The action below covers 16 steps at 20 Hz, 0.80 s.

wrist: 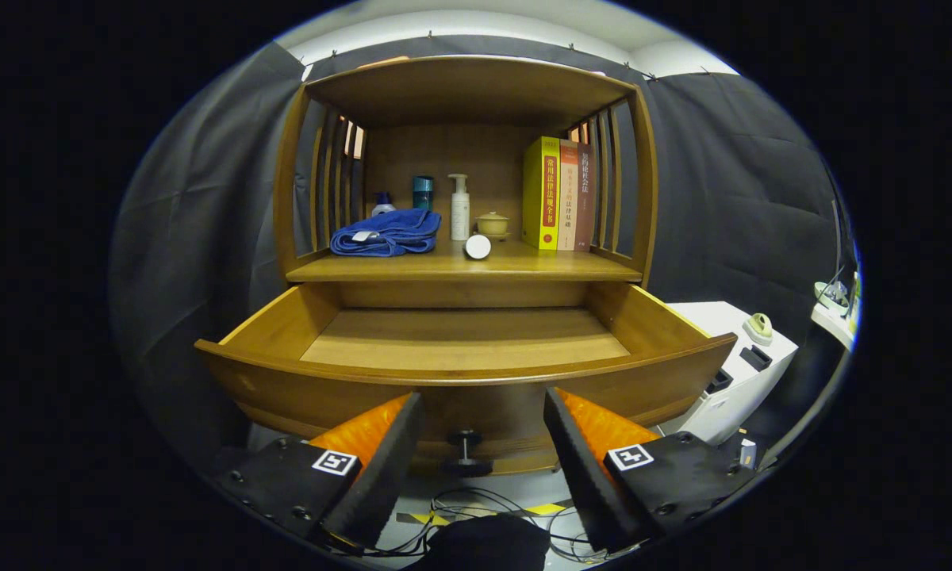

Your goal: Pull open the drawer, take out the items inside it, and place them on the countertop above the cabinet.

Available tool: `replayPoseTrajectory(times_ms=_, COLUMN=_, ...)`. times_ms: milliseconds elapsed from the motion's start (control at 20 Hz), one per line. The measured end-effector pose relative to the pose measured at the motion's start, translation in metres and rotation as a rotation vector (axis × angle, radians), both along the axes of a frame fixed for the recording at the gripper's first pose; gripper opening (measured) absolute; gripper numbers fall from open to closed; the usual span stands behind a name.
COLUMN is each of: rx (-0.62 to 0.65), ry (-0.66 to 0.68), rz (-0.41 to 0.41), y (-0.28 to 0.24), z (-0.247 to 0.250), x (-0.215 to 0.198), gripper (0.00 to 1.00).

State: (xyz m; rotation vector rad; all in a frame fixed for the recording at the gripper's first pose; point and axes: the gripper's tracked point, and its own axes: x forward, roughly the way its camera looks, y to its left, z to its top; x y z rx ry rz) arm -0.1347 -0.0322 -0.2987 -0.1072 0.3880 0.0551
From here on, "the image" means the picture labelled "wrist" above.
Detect orange and white book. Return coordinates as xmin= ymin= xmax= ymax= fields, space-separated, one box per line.
xmin=557 ymin=140 xmax=580 ymax=252

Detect wooden countertop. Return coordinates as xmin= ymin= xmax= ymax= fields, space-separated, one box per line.
xmin=286 ymin=238 xmax=643 ymax=284

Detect thick yellow book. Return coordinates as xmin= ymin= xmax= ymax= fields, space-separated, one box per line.
xmin=522 ymin=136 xmax=561 ymax=251

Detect white side cabinet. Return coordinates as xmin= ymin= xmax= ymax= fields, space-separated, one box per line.
xmin=658 ymin=301 xmax=800 ymax=446

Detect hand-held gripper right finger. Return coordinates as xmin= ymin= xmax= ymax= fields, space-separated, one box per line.
xmin=543 ymin=387 xmax=762 ymax=554

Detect dark cloth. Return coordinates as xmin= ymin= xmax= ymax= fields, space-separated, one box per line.
xmin=424 ymin=514 xmax=552 ymax=571

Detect tangled black cables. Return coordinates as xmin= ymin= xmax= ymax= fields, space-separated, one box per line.
xmin=361 ymin=486 xmax=608 ymax=565

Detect brown book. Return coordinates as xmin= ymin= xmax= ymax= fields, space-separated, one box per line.
xmin=574 ymin=143 xmax=596 ymax=253

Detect white side table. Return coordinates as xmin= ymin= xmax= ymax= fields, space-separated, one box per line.
xmin=811 ymin=274 xmax=862 ymax=350

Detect wooden cabinet frame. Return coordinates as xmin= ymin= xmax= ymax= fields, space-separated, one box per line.
xmin=272 ymin=54 xmax=659 ymax=288

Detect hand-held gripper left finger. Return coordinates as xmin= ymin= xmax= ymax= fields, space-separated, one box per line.
xmin=210 ymin=391 xmax=425 ymax=554

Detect thin black stand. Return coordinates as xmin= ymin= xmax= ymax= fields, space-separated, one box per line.
xmin=829 ymin=197 xmax=851 ymax=266

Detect wooden drawer with black knob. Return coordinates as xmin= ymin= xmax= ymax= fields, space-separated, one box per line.
xmin=194 ymin=282 xmax=737 ymax=478

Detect yellow black floor tape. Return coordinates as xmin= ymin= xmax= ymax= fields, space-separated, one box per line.
xmin=397 ymin=502 xmax=570 ymax=526

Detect blue towel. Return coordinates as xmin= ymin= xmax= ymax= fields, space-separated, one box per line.
xmin=330 ymin=209 xmax=443 ymax=258

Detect white pump bottle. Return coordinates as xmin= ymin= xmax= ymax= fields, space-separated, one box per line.
xmin=449 ymin=174 xmax=471 ymax=241

